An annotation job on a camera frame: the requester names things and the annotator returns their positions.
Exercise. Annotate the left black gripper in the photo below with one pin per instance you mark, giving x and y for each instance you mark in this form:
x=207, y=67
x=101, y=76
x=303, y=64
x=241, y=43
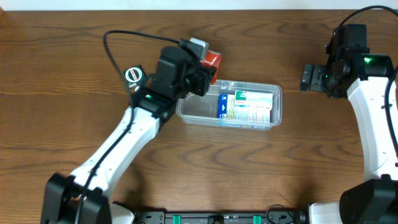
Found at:
x=205, y=81

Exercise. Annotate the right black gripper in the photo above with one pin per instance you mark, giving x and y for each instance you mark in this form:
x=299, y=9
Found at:
x=313, y=77

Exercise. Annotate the red orange small box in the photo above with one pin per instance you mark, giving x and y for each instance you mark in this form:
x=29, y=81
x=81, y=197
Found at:
x=213, y=60

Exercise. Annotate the white green medicine box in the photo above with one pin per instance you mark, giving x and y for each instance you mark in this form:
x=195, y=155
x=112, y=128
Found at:
x=255, y=99

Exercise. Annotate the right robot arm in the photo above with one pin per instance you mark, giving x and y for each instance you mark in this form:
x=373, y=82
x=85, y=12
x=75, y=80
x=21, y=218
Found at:
x=367, y=81

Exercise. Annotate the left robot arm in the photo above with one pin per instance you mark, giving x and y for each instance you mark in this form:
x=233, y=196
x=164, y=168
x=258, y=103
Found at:
x=83, y=196

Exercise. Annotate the clear plastic container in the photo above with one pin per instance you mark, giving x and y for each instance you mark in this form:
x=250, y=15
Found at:
x=202, y=110

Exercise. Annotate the dark green square box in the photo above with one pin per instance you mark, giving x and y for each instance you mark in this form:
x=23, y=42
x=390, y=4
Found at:
x=135, y=76

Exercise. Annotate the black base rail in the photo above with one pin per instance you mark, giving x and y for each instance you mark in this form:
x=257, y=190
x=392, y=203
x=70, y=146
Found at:
x=272, y=215

